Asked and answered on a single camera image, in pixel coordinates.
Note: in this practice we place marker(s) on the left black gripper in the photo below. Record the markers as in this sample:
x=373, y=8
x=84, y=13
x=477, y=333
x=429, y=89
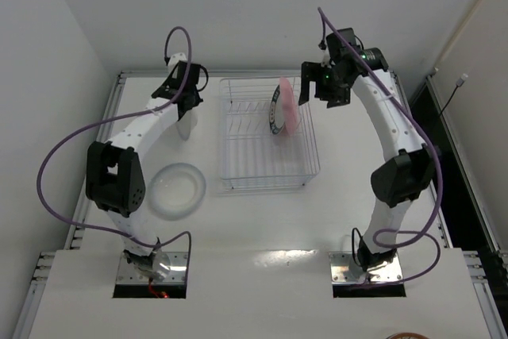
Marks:
x=187, y=102

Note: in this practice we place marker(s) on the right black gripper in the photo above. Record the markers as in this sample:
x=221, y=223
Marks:
x=317, y=80

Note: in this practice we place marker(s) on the pink plate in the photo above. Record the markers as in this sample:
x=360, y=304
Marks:
x=289, y=106

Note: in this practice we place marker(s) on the green rimmed white plate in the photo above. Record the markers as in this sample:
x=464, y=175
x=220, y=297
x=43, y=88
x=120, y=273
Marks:
x=276, y=117

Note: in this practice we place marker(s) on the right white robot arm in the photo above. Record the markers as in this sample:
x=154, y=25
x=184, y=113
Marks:
x=409, y=159

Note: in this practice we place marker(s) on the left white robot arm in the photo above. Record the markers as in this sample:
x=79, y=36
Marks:
x=115, y=180

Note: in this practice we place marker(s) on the brown bowl at edge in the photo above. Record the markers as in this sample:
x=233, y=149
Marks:
x=407, y=335

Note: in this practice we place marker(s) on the clear wire dish rack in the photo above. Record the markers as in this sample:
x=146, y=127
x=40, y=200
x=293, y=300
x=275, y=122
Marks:
x=252, y=158

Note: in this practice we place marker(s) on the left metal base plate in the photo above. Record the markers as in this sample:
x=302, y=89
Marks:
x=174, y=267

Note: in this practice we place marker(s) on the metal base plate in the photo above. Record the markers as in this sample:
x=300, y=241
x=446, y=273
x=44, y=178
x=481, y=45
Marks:
x=174, y=267
x=344, y=271

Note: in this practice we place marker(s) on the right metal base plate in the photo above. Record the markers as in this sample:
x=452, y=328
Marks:
x=344, y=271

